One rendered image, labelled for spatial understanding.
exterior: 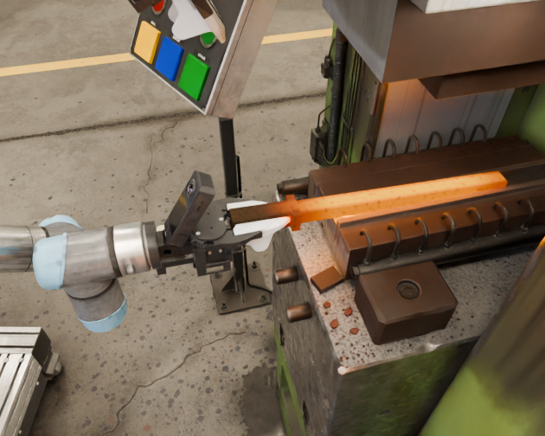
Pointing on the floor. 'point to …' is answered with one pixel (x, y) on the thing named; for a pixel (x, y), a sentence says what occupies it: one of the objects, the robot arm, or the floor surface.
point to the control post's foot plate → (227, 298)
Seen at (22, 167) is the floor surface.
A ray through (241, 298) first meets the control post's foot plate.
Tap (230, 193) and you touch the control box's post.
